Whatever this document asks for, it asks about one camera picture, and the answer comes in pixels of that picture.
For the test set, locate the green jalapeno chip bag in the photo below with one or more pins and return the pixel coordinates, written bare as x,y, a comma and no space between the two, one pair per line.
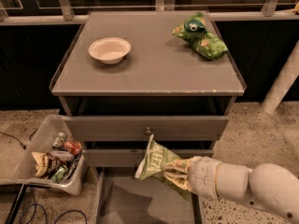
156,157

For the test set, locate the metal window railing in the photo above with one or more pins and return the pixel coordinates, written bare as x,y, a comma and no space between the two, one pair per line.
77,11

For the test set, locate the brown snack bag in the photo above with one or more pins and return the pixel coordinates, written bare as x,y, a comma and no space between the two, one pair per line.
46,164

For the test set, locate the silver can lying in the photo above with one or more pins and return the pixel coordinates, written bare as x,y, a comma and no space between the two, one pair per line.
62,155

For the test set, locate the green snack packet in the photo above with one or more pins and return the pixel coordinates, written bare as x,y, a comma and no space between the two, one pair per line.
59,175

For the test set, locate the middle grey drawer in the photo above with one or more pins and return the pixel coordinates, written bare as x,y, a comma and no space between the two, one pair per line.
132,157

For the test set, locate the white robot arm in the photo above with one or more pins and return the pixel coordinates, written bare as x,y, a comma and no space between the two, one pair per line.
256,162

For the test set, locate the clear plastic bin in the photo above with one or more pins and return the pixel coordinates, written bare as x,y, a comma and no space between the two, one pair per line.
25,171

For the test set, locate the grey drawer cabinet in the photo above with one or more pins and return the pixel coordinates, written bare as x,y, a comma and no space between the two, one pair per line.
160,76

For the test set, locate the bottom open grey drawer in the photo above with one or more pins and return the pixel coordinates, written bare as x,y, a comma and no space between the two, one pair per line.
122,199

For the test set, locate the green chip bag on counter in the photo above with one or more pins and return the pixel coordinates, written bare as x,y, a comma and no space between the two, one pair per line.
195,33

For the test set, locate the green soda can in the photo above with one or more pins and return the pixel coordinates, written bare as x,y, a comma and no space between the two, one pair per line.
59,140

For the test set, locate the top grey drawer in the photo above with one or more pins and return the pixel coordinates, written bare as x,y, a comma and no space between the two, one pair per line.
138,128

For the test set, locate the orange soda can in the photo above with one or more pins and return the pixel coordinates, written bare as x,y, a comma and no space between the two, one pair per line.
73,147

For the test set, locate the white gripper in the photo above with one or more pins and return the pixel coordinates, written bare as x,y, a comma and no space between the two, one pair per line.
204,175

